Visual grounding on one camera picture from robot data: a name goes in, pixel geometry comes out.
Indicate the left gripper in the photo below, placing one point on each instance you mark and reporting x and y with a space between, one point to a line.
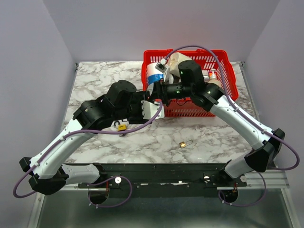
138 96

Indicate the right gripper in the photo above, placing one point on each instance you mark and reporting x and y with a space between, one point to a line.
158 92

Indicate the small brass padlock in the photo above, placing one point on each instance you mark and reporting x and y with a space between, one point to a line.
186 143

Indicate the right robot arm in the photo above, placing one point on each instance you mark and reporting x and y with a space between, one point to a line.
265 142

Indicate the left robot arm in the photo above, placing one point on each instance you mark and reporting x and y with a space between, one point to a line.
48 170

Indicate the yellow black padlock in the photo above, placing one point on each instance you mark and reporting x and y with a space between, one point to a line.
120 127

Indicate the white blue paper roll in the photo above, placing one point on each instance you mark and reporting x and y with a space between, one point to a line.
153 74

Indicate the beige wrapped paper roll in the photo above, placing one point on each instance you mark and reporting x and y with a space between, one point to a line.
174 61

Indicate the silver can top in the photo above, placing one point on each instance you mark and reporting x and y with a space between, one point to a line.
206 78

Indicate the cream pump bottle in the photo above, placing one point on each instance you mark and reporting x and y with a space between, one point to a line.
213 77

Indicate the red plastic basket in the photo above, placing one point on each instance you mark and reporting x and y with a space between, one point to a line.
216 59

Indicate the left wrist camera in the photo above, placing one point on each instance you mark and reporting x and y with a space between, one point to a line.
149 109

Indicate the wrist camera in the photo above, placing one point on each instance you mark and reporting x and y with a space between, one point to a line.
165 70
149 109

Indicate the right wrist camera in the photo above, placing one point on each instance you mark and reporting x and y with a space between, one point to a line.
165 70

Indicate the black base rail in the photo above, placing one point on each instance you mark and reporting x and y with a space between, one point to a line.
163 180

